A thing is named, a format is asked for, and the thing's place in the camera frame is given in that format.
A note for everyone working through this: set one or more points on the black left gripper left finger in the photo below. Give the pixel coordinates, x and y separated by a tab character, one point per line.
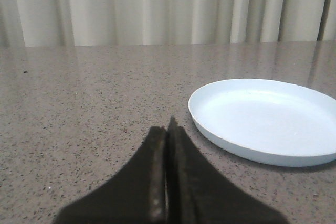
135	194

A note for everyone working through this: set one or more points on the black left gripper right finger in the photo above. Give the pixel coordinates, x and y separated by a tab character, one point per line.
198	193

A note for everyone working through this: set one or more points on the light blue round plate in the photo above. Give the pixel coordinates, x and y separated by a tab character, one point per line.
267	121

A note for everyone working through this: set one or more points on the white pleated curtain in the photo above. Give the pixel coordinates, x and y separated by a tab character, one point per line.
32	23

